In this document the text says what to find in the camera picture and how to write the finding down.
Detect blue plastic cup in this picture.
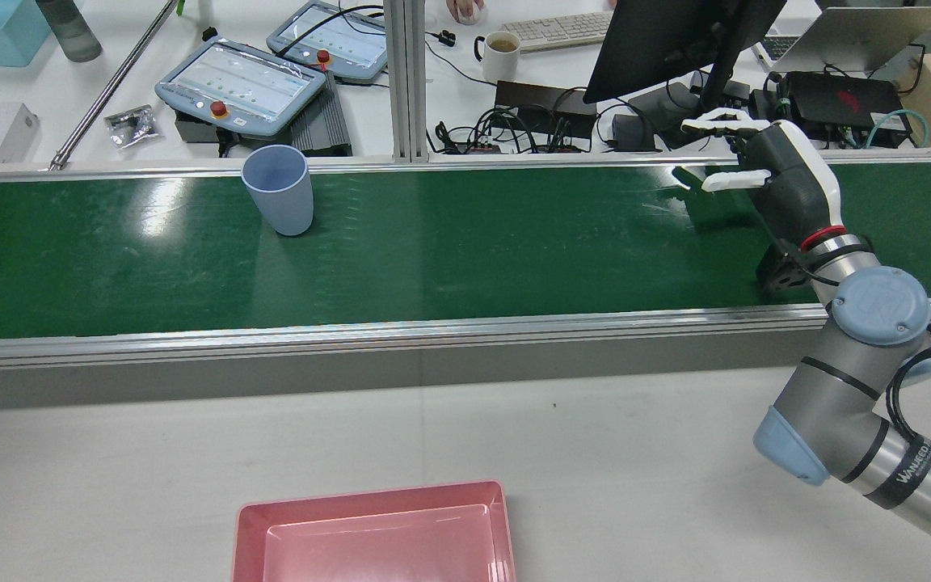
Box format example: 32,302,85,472
241,144,314,238

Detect white mug with tea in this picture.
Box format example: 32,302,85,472
474,31,522,83

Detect pink plastic box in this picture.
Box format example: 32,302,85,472
231,479,516,582

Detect grey drinking bottle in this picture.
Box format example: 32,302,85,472
36,0,103,63

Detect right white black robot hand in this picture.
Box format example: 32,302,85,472
680,107,848,253

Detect aluminium profile post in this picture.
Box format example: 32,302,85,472
383,0,430,164

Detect grey teach pendant with cable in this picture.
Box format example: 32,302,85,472
267,0,390,85

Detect silver laptop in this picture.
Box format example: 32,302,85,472
752,6,931,75

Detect black computer monitor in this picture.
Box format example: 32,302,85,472
583,0,790,150

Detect flat black box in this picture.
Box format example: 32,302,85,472
494,80,598,142

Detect teal cable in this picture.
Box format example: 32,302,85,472
866,109,931,149

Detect small black power adapter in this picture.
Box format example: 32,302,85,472
611,113,659,153

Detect large grey teach pendant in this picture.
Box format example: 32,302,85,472
155,36,327,138

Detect grey ribbed power supply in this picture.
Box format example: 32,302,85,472
291,71,353,158

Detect black box under pendant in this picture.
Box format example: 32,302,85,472
173,112,293,156

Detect silver foil packet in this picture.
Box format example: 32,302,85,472
103,104,161,151

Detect black mini computer red logo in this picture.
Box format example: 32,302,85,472
785,71,912,148

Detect white computer keyboard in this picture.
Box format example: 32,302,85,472
499,11,616,53

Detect small white carton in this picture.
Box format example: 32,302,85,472
0,103,41,165

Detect green belt conveyor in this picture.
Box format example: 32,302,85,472
0,150,931,373

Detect long metal rod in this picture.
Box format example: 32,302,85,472
48,0,179,171

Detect black upright device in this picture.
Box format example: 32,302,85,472
748,87,798,124

